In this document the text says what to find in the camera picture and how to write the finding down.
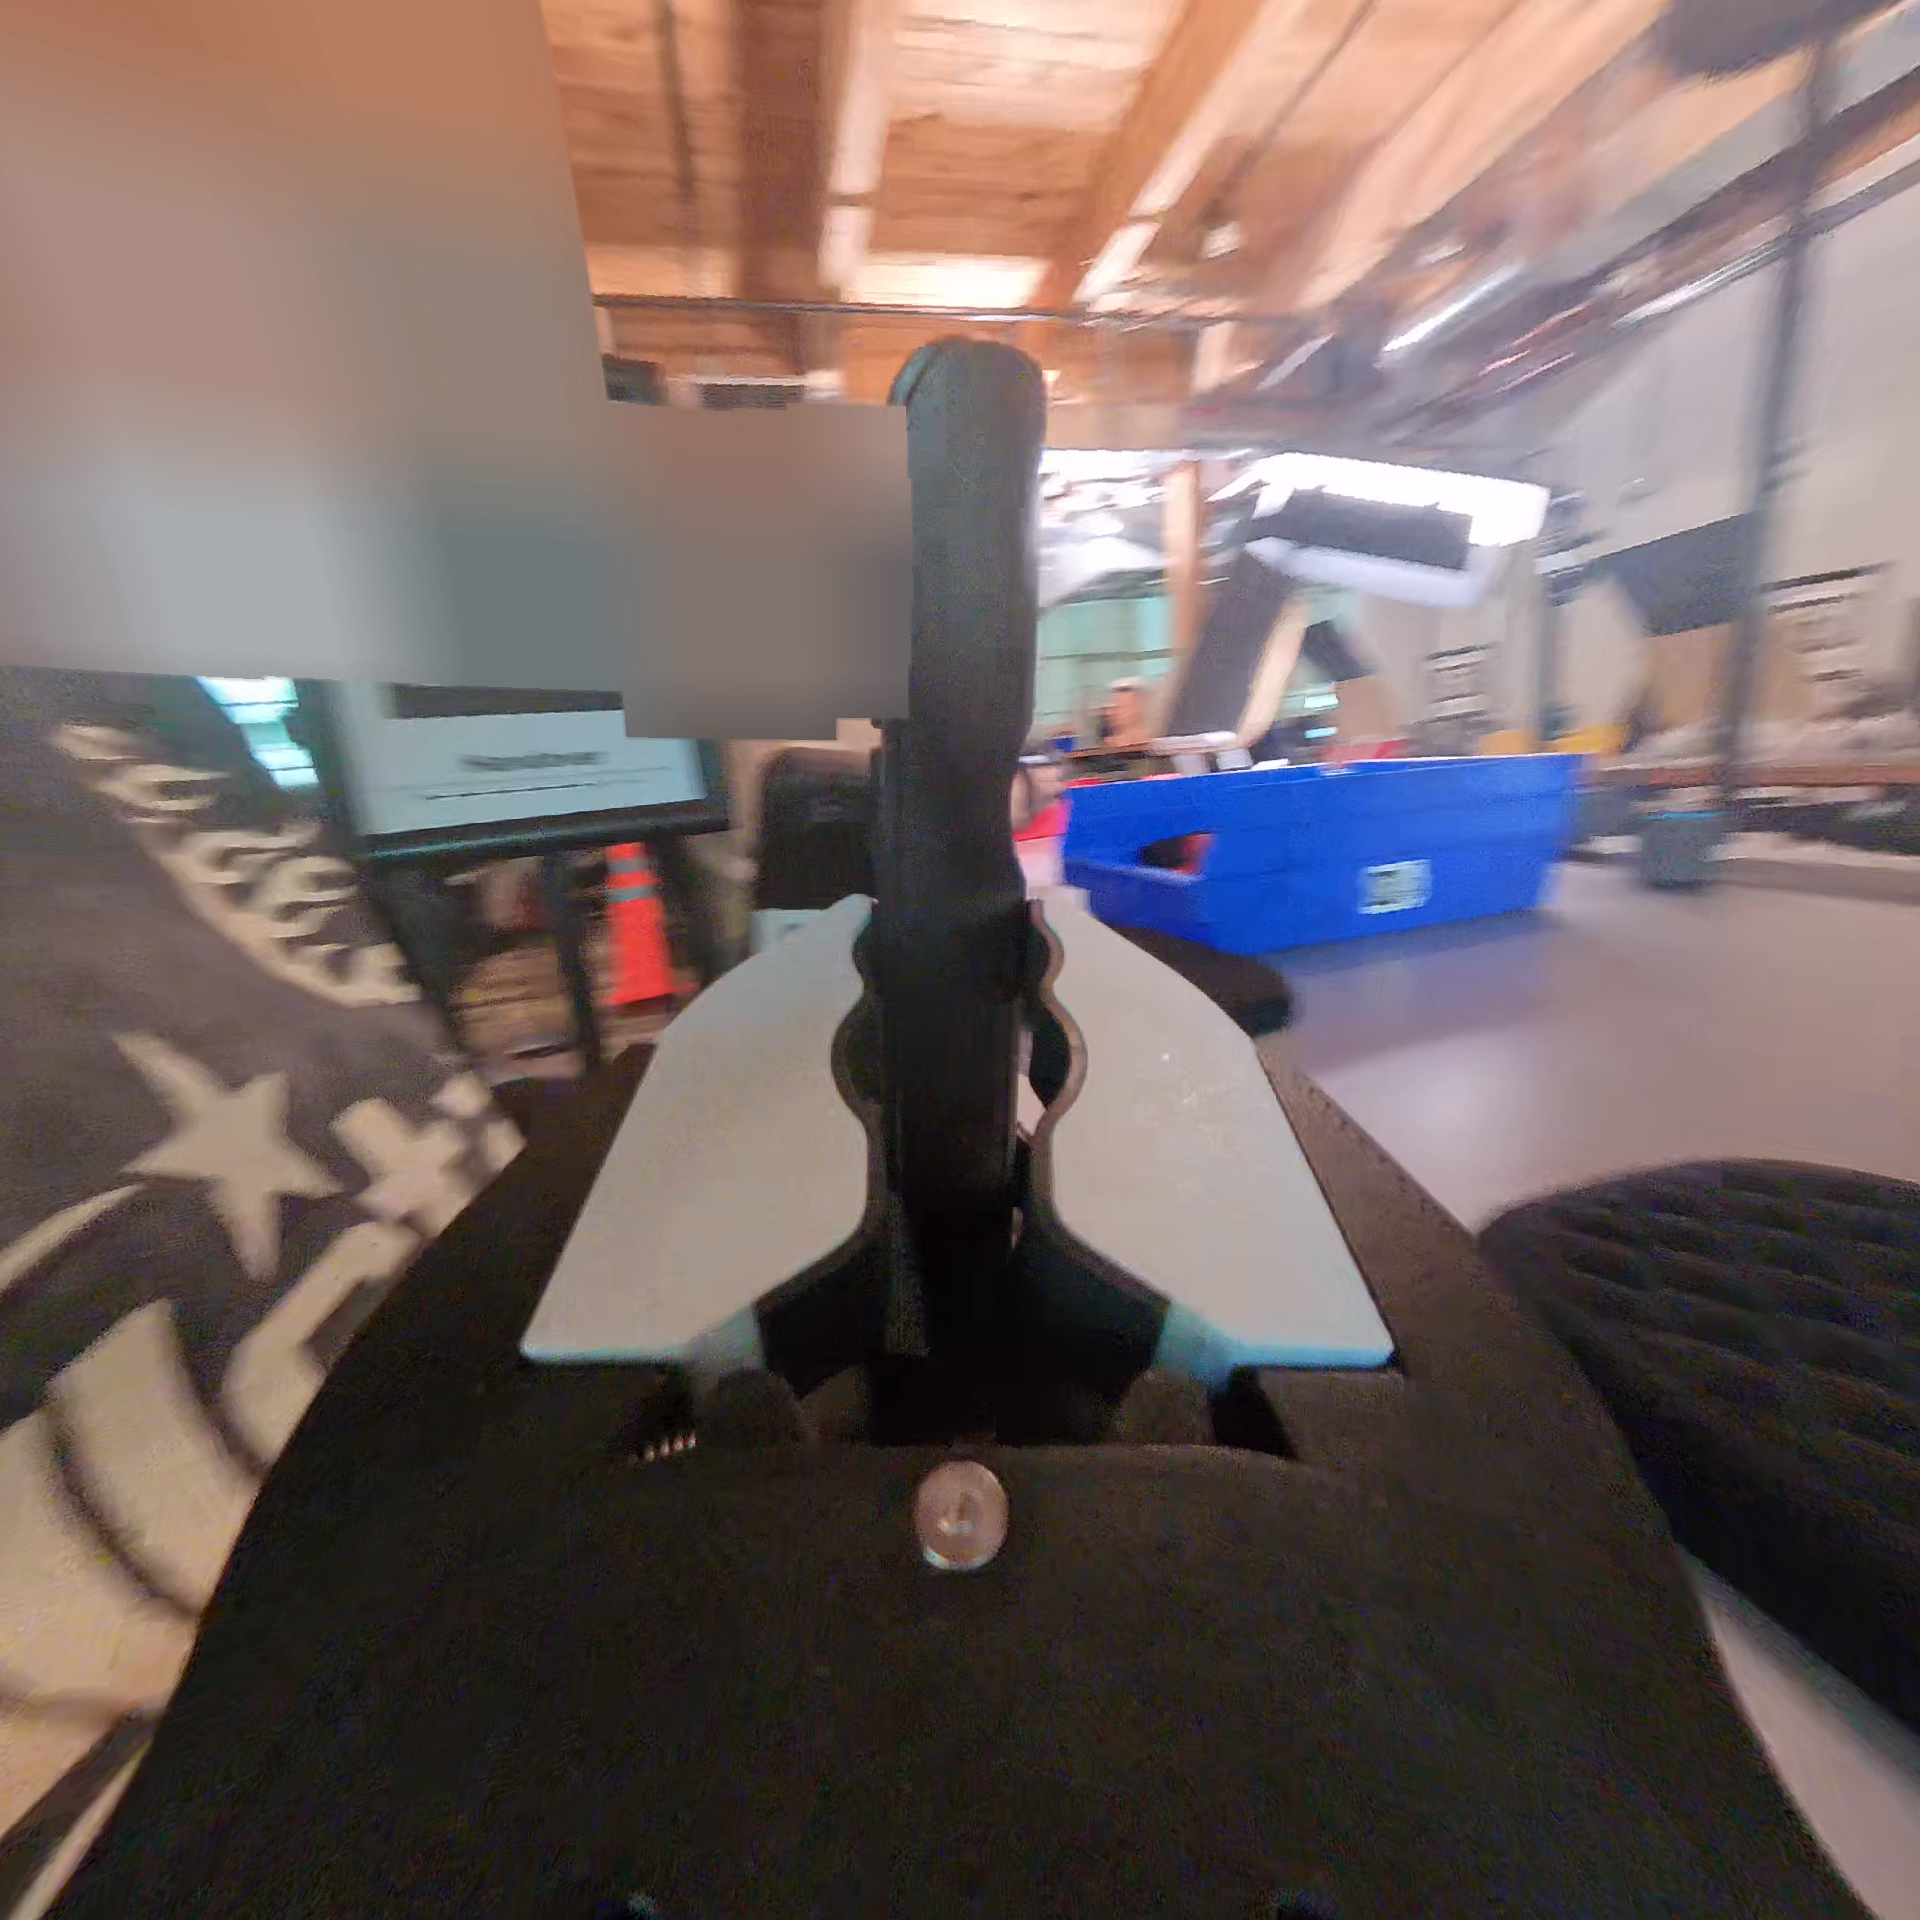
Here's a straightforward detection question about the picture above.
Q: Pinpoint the black foam pad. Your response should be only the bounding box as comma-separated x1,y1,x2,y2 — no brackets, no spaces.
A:
1154,938,1297,1040
1476,1160,1920,1729

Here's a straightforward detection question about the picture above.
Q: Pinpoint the studio light panel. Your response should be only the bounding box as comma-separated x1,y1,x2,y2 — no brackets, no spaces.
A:
1222,451,1555,609

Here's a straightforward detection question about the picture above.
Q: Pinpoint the black framed marker sign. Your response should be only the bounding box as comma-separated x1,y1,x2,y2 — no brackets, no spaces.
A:
299,680,732,1052

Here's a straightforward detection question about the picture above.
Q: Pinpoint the orange traffic cone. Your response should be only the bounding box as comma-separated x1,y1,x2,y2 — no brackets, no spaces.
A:
598,843,683,1011

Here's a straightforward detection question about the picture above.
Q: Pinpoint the blue plastic storage bin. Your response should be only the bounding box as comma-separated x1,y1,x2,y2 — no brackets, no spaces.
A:
1062,754,1586,957

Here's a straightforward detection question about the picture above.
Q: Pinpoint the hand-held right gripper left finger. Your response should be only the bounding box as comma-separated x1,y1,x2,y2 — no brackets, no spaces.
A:
520,897,888,1373

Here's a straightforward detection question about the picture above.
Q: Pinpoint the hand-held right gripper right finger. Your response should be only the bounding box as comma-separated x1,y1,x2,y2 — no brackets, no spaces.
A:
1027,897,1397,1373

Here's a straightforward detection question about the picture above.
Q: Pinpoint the black panel with pale edge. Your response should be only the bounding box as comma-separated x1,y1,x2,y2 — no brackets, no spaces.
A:
1162,562,1307,746

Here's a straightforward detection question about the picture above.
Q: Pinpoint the black disc floor stand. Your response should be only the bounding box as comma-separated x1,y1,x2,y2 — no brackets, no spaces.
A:
1651,0,1893,797

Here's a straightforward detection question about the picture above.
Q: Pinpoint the black remote control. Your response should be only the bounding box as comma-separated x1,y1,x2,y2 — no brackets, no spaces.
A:
870,337,1049,1443

